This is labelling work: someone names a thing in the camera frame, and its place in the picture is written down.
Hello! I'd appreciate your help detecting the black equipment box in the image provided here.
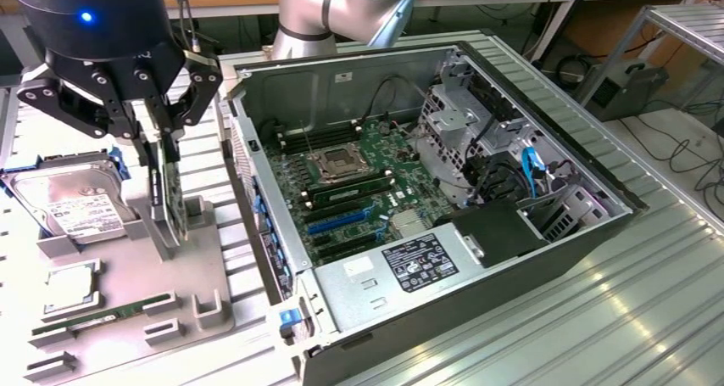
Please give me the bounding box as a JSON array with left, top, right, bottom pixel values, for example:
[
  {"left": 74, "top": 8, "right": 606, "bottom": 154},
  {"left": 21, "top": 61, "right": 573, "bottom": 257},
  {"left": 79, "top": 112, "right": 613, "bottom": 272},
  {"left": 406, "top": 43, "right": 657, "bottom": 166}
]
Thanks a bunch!
[{"left": 585, "top": 61, "right": 674, "bottom": 123}]

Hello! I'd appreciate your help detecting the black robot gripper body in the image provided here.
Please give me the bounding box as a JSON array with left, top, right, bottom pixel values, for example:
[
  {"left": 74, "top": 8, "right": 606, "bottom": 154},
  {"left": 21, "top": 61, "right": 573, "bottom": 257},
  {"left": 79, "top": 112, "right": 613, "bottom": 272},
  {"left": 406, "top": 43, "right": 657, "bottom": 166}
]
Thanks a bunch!
[{"left": 11, "top": 0, "right": 189, "bottom": 103}]

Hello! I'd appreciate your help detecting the silver hard disk drive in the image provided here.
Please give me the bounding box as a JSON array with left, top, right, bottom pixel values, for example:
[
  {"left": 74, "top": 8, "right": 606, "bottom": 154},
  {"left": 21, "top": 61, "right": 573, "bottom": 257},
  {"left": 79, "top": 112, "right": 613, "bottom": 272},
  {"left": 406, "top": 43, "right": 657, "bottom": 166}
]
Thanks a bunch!
[{"left": 0, "top": 148, "right": 143, "bottom": 246}]

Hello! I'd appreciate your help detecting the aluminium frame table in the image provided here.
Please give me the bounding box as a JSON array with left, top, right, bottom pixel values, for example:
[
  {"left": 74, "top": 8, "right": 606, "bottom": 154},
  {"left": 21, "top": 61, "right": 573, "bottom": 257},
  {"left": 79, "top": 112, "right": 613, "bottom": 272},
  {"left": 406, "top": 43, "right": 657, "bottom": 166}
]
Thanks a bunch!
[{"left": 607, "top": 3, "right": 724, "bottom": 91}]

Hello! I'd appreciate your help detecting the blue SATA wire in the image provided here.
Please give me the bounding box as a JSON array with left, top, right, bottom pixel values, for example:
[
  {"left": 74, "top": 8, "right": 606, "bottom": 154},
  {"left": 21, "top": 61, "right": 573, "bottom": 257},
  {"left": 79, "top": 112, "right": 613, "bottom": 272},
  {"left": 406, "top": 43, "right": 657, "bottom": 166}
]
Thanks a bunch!
[{"left": 523, "top": 145, "right": 549, "bottom": 201}]

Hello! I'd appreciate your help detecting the green graphics card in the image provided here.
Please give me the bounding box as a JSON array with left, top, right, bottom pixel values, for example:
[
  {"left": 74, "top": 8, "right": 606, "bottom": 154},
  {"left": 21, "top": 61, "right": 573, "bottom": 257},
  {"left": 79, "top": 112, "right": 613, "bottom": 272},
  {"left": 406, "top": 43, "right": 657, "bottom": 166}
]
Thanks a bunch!
[{"left": 141, "top": 105, "right": 191, "bottom": 249}]

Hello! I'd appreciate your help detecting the blue expansion slot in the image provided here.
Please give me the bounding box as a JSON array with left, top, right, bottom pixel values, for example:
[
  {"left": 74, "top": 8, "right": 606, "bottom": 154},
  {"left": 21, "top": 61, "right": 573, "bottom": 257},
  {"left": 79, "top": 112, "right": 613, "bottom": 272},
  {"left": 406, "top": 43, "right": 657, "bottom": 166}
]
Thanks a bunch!
[{"left": 305, "top": 210, "right": 370, "bottom": 235}]

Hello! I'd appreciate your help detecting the black looped wire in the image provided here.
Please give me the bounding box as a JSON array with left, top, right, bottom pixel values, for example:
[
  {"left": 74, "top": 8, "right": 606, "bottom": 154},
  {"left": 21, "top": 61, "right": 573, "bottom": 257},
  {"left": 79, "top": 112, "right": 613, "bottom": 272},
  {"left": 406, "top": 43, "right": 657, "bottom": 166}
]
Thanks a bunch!
[{"left": 363, "top": 75, "right": 427, "bottom": 120}]

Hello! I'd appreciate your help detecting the open black PC case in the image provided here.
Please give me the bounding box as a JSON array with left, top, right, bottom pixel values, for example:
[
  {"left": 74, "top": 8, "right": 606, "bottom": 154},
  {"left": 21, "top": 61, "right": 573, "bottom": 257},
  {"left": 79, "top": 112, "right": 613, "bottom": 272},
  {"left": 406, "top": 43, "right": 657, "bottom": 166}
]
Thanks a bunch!
[{"left": 219, "top": 40, "right": 651, "bottom": 386}]

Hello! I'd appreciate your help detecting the metal disk bay cage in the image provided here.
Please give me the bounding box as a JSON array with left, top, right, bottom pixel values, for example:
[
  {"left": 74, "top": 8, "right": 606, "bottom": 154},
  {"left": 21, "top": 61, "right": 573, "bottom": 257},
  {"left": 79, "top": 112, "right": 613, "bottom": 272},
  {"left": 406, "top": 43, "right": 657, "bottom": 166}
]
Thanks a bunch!
[{"left": 417, "top": 83, "right": 514, "bottom": 194}]

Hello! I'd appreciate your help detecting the grey parts rack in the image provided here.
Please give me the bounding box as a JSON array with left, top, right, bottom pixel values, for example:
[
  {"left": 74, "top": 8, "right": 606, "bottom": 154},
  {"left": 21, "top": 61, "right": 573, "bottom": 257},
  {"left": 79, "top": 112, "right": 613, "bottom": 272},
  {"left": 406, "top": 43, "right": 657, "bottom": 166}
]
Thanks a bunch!
[{"left": 0, "top": 146, "right": 238, "bottom": 383}]

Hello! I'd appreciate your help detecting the green motherboard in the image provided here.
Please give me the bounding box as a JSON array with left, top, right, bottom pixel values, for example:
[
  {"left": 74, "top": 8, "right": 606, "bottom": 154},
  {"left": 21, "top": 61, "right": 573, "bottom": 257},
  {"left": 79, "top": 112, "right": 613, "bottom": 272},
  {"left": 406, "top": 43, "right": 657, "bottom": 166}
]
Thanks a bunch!
[{"left": 261, "top": 117, "right": 458, "bottom": 265}]

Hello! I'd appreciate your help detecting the silver CPU chip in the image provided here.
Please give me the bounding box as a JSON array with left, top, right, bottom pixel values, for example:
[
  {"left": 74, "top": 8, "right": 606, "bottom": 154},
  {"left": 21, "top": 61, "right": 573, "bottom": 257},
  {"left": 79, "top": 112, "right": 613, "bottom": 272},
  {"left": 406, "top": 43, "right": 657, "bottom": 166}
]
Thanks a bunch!
[{"left": 43, "top": 269, "right": 99, "bottom": 314}]

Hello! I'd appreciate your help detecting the metal CPU socket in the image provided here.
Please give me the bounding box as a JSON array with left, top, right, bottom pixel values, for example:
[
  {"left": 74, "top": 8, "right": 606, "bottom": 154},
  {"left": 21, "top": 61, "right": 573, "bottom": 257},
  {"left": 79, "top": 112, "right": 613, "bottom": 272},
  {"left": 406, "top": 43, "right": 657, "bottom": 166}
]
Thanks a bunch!
[{"left": 303, "top": 142, "right": 365, "bottom": 182}]

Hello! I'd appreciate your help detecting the blue case latch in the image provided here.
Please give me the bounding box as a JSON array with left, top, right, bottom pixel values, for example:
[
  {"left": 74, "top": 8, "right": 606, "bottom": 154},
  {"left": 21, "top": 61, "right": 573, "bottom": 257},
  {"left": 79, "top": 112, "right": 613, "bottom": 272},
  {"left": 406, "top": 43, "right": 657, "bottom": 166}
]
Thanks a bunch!
[{"left": 279, "top": 309, "right": 303, "bottom": 345}]

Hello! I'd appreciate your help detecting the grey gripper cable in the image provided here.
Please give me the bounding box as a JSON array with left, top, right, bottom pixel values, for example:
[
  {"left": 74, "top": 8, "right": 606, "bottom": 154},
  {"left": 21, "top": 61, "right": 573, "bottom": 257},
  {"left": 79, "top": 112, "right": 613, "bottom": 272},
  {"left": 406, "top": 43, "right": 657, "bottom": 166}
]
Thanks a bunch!
[{"left": 171, "top": 0, "right": 206, "bottom": 53}]

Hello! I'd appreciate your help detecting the grey power supply unit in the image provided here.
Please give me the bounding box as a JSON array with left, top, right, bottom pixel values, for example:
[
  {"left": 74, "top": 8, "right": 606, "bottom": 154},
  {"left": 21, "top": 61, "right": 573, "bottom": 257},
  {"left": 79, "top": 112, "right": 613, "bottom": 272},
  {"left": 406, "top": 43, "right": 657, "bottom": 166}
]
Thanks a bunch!
[{"left": 313, "top": 227, "right": 490, "bottom": 333}]

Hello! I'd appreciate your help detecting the silver chipset heatsink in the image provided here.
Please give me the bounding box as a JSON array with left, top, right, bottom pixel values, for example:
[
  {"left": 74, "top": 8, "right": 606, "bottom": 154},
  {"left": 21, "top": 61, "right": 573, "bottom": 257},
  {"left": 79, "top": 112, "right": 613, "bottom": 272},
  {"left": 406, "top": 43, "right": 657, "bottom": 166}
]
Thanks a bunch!
[{"left": 389, "top": 210, "right": 433, "bottom": 239}]

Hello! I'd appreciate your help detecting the green installed RAM stick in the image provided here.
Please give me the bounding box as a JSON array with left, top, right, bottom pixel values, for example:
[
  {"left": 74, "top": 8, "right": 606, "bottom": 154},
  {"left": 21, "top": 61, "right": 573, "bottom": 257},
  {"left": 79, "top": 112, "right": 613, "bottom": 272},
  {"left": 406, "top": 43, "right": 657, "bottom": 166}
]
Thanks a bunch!
[{"left": 310, "top": 176, "right": 393, "bottom": 204}]

